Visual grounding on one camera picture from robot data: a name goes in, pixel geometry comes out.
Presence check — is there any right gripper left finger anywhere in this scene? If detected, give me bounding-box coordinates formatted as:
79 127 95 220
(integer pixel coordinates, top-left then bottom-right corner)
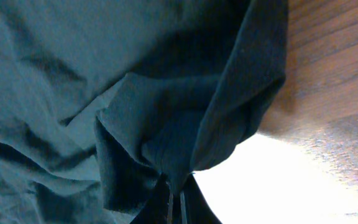
131 175 173 224

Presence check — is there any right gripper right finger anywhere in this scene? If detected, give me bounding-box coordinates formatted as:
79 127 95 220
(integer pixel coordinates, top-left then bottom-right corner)
180 174 222 224

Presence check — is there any black t-shirt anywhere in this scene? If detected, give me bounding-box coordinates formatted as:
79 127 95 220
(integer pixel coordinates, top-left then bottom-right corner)
0 0 288 223

